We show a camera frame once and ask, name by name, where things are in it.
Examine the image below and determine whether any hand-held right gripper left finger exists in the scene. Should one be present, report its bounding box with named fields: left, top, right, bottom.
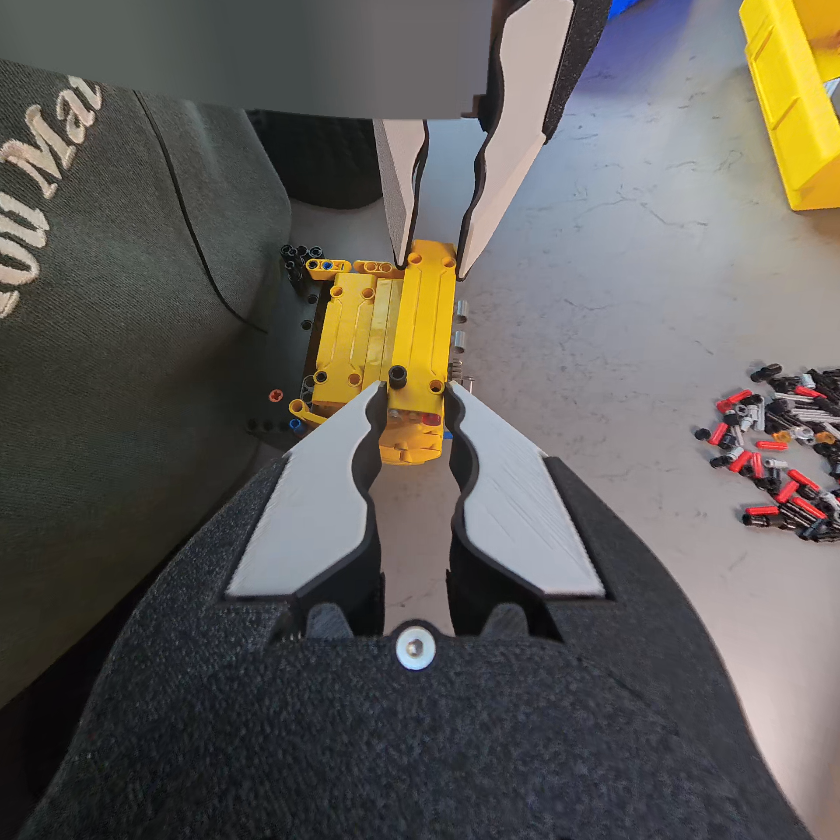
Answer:
left=225, top=381, right=388, bottom=599

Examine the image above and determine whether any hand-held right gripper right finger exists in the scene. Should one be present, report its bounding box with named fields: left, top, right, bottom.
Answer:
left=445, top=382, right=606, bottom=599

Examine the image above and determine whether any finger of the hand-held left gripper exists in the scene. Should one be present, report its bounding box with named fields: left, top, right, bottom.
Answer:
left=456, top=0, right=575, bottom=282
left=373, top=119, right=431, bottom=271

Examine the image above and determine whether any yellow lego beam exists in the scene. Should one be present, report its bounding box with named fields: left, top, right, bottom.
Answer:
left=384, top=239, right=458, bottom=427

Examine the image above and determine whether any yellow lego model black base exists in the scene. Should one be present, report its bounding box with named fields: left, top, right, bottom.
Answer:
left=246, top=239, right=476, bottom=468

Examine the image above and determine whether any pile of red black lego pins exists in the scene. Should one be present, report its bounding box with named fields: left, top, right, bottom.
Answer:
left=694, top=363, right=840, bottom=544

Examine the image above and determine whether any yellow parts bin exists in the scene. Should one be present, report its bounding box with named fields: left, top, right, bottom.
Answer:
left=738, top=0, right=840, bottom=212

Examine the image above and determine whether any person's green sweatshirt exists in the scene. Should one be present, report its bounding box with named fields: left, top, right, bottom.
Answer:
left=0, top=59, right=293, bottom=706

